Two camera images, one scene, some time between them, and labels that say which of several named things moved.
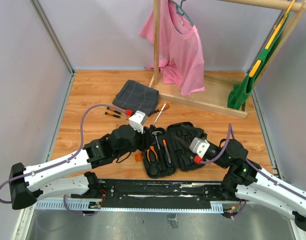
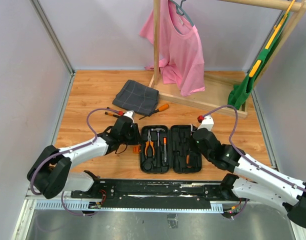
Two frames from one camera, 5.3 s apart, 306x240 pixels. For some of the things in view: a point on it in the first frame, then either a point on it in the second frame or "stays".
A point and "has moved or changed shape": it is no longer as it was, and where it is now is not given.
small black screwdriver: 114,110 stays
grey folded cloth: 135,96 stays
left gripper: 146,139 → 136,139
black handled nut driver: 152,126 → 190,157
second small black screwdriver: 115,115 stays
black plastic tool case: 165,152 stays
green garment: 238,93 stays
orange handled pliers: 152,147 has moved or changed shape
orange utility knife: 166,151 has moved or changed shape
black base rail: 154,194 stays
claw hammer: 155,133 has moved or changed shape
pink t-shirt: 181,60 stays
